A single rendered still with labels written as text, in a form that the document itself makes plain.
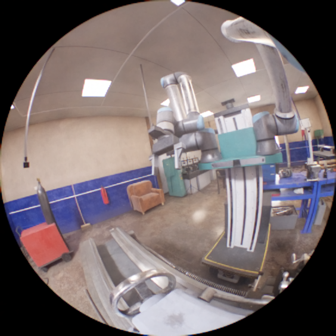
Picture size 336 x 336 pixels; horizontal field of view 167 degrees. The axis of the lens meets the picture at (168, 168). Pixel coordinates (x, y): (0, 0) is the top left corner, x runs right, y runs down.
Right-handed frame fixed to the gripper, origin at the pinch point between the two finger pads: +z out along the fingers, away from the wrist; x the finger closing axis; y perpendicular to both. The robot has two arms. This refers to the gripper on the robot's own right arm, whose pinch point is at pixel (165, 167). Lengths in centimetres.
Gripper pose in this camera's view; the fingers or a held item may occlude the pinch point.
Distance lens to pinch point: 49.4
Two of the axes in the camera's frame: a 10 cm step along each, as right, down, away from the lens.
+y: 6.7, 2.2, 7.1
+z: 0.2, 9.5, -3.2
